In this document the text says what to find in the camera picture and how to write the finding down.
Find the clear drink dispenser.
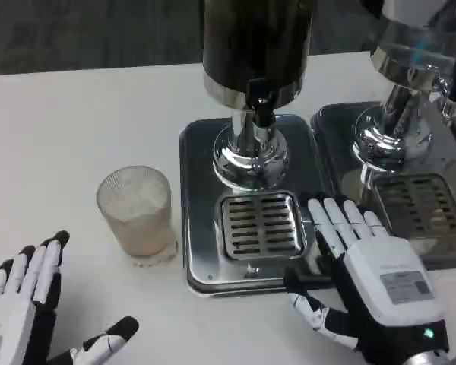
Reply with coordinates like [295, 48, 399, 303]
[352, 0, 456, 184]

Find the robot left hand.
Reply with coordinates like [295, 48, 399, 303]
[0, 230, 140, 365]

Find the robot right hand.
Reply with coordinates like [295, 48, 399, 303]
[283, 194, 451, 365]

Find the clear ribbed glass cup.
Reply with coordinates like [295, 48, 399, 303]
[96, 165, 179, 268]

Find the steel slotted drip grid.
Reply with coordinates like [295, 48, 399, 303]
[372, 173, 456, 237]
[220, 192, 308, 261]

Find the steel drip tray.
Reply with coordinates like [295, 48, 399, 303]
[310, 100, 456, 270]
[179, 116, 337, 298]

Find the dark drink dispenser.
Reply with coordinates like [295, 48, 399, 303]
[201, 0, 315, 191]

